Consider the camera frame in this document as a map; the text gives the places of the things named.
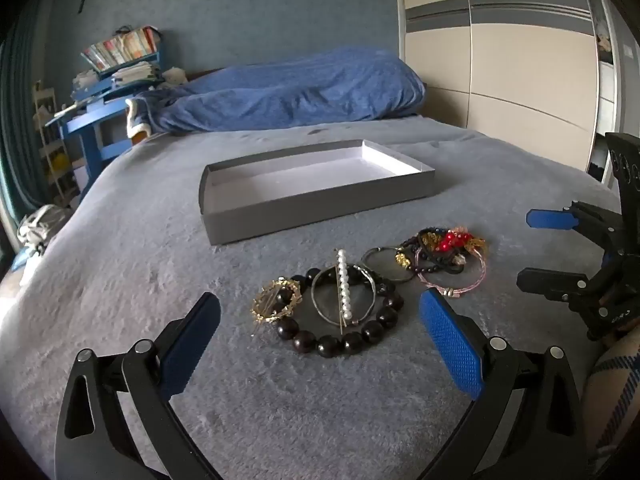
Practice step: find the blue duvet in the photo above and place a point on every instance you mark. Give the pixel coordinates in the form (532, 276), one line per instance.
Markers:
(300, 90)

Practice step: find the blue wooden desk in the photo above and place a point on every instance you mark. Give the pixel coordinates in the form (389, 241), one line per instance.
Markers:
(95, 135)

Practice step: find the white plush toy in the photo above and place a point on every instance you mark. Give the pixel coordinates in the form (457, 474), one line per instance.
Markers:
(175, 75)

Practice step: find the beige sliding wardrobe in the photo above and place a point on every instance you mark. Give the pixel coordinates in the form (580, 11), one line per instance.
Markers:
(510, 60)

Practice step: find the grey cloth pile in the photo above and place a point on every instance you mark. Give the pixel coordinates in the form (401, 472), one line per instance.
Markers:
(42, 225)

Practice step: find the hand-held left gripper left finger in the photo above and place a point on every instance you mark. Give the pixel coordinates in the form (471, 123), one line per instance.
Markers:
(192, 345)

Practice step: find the row of books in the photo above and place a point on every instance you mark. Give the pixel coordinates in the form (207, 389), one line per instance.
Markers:
(120, 47)

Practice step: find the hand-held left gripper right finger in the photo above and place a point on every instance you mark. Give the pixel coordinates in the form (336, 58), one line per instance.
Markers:
(450, 345)

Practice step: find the grey bed cover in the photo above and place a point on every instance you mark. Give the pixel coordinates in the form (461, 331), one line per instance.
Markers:
(150, 260)

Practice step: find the stack of papers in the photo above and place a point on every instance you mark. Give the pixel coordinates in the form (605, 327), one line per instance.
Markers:
(135, 72)

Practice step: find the white narrow shelf rack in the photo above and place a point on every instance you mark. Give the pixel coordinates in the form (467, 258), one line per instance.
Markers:
(50, 150)

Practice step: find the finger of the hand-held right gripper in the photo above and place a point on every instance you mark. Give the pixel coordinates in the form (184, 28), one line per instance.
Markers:
(550, 219)
(550, 282)

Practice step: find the pearl hair pin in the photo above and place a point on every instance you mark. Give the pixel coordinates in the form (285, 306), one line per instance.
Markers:
(344, 280)

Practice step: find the dark green curtain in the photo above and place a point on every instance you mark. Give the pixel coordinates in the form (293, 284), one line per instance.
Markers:
(20, 135)

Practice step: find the grey shallow cardboard box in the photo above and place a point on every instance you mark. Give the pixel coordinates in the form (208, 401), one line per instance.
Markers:
(300, 215)

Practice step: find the plaid clothing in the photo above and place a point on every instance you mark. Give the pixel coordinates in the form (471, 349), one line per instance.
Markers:
(612, 400)

